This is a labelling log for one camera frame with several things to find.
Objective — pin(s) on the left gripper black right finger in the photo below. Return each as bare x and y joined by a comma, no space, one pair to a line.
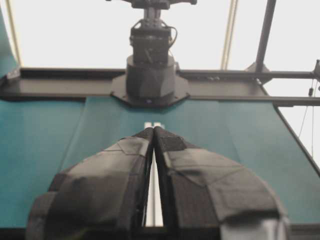
206,196

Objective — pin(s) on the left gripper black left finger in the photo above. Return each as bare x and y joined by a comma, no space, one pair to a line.
105,195

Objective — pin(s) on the black aluminium frame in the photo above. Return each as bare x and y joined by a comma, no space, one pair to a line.
31,84

